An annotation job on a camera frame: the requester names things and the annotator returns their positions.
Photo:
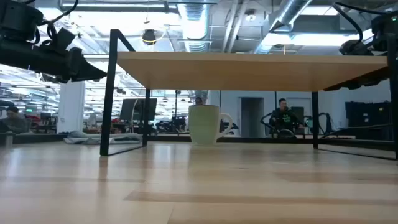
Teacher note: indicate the background black robot arm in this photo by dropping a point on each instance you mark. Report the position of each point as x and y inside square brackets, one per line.
[326, 121]
[169, 124]
[228, 126]

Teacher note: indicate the white pillar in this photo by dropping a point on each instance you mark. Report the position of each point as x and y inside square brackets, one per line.
[71, 109]

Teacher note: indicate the black aluminium table frame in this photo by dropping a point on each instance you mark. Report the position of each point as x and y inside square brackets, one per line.
[171, 139]

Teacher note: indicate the grey folded cloth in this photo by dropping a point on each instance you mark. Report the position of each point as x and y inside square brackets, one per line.
[93, 137]

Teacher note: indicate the grey door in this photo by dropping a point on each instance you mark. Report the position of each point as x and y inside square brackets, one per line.
[252, 118]

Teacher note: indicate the wooden shelf black metal frame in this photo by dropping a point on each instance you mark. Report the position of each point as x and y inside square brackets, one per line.
[248, 71]

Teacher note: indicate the black background monitor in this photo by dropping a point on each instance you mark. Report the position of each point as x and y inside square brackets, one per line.
[136, 109]

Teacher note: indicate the person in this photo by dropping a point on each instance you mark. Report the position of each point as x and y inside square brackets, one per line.
[284, 119]
[199, 100]
[15, 123]

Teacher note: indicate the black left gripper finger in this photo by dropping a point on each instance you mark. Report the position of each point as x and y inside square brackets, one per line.
[91, 72]

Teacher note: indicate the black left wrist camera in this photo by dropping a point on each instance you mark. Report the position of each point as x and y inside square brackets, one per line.
[18, 18]

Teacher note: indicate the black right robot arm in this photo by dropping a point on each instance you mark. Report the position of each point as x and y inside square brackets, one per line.
[381, 28]

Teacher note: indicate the black round ceiling device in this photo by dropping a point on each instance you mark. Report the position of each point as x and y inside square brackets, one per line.
[149, 36]

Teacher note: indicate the black background cabinet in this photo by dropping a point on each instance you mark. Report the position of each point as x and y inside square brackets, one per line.
[367, 118]

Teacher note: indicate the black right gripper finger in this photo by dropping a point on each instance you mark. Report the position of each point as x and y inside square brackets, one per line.
[345, 49]

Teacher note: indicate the silver ventilation duct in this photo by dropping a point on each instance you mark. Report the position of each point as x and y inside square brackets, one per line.
[194, 25]
[289, 12]

